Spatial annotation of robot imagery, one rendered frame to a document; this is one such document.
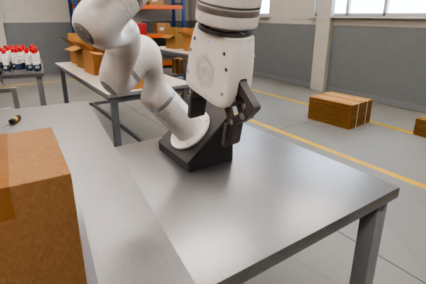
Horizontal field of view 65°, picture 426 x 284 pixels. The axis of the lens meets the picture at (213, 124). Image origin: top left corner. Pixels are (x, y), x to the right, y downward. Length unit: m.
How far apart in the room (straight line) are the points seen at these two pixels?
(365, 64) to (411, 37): 0.81
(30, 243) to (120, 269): 0.24
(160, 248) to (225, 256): 0.16
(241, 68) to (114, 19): 0.42
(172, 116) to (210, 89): 0.78
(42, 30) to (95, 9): 8.27
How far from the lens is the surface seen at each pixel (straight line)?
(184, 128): 1.27
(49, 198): 0.66
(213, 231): 0.95
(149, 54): 1.16
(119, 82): 1.11
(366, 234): 1.36
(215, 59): 0.45
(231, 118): 0.46
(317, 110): 4.75
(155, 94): 1.19
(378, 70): 6.08
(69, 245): 0.72
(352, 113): 4.50
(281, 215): 1.03
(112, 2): 0.80
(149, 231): 0.96
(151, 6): 8.91
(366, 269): 1.43
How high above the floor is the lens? 1.39
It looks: 18 degrees down
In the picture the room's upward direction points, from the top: straight up
